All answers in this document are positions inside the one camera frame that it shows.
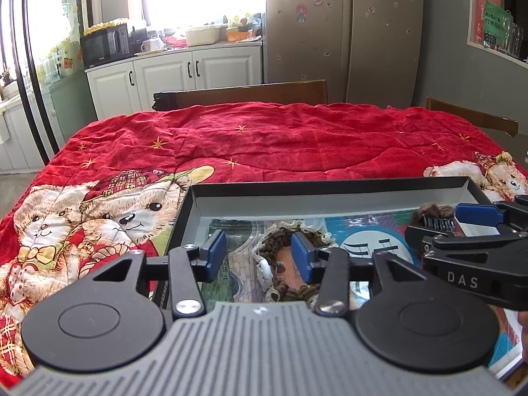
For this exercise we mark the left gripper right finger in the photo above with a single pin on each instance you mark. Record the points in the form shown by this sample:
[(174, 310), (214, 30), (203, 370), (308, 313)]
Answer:
[(305, 257)]

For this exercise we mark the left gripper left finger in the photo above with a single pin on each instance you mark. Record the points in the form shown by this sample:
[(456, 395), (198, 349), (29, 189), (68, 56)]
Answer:
[(212, 255)]

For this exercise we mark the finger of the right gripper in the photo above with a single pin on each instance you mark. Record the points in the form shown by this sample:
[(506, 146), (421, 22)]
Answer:
[(477, 214)]

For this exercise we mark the brown crochet scrunchie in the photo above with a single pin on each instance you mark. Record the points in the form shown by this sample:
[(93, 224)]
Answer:
[(275, 268)]

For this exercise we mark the brown furry hair claw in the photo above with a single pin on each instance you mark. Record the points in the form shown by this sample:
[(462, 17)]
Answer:
[(434, 217)]

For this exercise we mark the person right hand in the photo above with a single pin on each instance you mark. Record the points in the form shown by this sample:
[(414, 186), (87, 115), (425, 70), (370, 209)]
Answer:
[(523, 321)]

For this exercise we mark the black shallow box tray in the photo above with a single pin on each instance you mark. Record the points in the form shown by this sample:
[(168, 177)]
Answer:
[(360, 232)]

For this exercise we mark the wooden chair right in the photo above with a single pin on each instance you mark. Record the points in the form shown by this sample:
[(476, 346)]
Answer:
[(479, 119)]

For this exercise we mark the wooden chair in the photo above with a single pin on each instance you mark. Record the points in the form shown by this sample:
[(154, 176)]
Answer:
[(479, 119), (284, 93)]

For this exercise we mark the red bear print quilt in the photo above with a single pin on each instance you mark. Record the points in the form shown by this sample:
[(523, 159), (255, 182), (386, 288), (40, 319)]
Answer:
[(119, 183)]

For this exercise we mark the wooden chair back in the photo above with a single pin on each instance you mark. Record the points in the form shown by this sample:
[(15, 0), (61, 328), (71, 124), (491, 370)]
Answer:
[(284, 93)]

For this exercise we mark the white kitchen cabinet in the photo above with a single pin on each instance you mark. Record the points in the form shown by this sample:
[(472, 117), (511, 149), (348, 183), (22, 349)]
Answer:
[(128, 86)]

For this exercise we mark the steel double door refrigerator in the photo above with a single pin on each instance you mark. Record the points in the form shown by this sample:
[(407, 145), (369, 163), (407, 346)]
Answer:
[(367, 51)]

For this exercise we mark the black microwave oven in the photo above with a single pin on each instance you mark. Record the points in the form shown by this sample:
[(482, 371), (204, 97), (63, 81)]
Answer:
[(106, 46)]

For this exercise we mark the white wall shelf unit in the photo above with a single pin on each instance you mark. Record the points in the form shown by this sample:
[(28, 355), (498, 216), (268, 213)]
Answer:
[(494, 29)]

